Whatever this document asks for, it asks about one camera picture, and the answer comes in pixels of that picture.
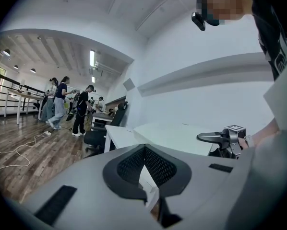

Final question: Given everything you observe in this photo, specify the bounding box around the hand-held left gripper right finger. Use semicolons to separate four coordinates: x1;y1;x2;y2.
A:
144;144;192;229

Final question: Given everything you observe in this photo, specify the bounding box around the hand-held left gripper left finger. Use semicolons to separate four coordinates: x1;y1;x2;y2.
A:
102;143;148;201

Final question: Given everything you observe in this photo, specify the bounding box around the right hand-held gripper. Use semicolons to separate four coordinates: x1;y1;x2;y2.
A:
196;124;247;160

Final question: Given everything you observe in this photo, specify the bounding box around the person's right forearm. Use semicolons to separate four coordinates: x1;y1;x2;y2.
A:
250;117;285;149

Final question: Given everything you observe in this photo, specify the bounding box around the person's right hand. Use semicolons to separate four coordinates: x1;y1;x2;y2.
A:
238;137;248;151

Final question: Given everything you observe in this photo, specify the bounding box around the grey wristband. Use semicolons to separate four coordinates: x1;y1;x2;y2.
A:
243;134;255;149

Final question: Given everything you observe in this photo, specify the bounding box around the black office chair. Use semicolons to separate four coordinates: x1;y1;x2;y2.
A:
83;101;129;157

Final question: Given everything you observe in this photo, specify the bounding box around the wooden table with white legs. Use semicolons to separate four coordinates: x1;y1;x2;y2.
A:
3;87;45;125

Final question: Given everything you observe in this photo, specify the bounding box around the person's head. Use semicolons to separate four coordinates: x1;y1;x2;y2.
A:
196;0;254;26

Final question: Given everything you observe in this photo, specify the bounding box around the white ceiling conduit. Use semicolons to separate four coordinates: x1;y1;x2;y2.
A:
135;0;200;31

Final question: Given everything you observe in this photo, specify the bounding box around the black metal railing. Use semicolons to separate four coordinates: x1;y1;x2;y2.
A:
0;70;46;113

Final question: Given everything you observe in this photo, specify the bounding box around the dark desk with white frame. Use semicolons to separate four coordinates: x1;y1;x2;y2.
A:
91;112;113;130

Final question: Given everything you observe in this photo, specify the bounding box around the grey wall panel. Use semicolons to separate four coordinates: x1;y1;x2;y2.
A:
122;78;135;92

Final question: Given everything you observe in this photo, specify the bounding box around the white cable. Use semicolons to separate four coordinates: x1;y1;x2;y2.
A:
0;132;48;170

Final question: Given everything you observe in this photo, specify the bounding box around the black head-worn camera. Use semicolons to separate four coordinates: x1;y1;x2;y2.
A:
191;11;206;32

